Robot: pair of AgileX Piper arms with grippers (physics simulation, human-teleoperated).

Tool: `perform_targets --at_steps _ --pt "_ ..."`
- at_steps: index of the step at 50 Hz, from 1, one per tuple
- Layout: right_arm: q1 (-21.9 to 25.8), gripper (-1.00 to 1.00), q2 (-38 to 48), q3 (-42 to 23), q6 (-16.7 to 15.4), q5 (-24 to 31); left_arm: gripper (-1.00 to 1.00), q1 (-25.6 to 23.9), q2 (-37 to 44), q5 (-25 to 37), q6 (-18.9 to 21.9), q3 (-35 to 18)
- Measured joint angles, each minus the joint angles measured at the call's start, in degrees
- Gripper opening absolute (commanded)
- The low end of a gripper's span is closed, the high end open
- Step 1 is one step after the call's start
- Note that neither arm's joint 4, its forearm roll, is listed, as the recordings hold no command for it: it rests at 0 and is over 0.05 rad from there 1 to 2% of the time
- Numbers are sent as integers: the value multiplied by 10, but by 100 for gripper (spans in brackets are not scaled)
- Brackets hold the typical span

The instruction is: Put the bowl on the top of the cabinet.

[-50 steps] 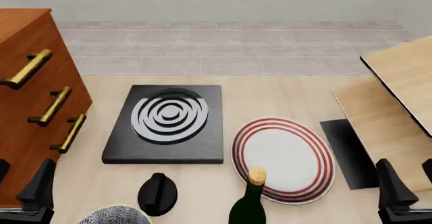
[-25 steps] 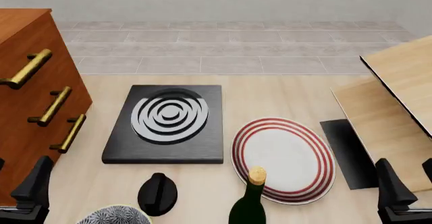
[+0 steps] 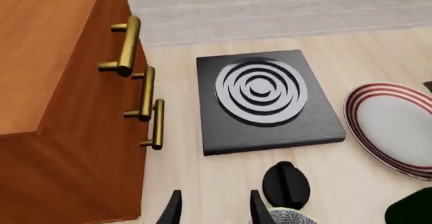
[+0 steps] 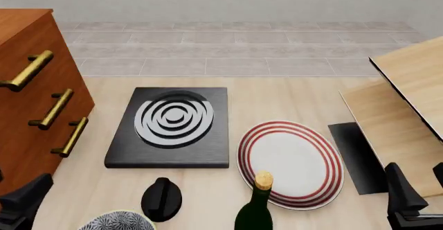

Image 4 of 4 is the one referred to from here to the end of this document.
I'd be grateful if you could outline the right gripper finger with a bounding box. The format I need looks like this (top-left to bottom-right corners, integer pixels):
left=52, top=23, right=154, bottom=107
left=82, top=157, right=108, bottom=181
left=384, top=161, right=430, bottom=214
left=432, top=161, right=443, bottom=187

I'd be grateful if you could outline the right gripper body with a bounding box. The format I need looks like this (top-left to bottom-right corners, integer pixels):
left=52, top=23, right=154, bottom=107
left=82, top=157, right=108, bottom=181
left=387, top=210, right=443, bottom=230

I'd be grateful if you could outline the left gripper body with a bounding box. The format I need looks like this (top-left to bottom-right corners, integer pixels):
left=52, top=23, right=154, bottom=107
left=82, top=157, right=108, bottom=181
left=0, top=209, right=36, bottom=230

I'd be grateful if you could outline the wooden cabinet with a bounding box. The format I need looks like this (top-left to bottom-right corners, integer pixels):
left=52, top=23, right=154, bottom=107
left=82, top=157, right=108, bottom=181
left=0, top=8, right=96, bottom=197

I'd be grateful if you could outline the black-white patterned bowl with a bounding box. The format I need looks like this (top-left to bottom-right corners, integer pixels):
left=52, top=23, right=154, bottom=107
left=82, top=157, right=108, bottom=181
left=77, top=209, right=157, bottom=230

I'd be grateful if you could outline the pale wooden rack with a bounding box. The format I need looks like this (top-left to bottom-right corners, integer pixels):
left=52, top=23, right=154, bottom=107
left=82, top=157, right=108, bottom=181
left=327, top=35, right=443, bottom=199

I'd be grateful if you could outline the flat black stove plate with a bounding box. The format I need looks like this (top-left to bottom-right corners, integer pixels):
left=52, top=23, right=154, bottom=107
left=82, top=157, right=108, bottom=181
left=104, top=86, right=230, bottom=170

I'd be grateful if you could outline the white plate with red rings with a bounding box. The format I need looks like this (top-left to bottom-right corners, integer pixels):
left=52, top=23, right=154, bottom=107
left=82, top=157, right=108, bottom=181
left=236, top=120, right=345, bottom=211

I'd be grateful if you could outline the round black stove knob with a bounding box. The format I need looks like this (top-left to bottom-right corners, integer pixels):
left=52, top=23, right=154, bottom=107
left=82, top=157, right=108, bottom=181
left=141, top=177, right=183, bottom=223

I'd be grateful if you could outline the dark green corked bottle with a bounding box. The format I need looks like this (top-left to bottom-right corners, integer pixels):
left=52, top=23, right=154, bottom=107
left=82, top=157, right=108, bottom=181
left=234, top=170, right=275, bottom=230

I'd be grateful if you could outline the long brass drawer handle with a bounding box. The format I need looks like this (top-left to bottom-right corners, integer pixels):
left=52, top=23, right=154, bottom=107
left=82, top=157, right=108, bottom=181
left=0, top=49, right=55, bottom=93

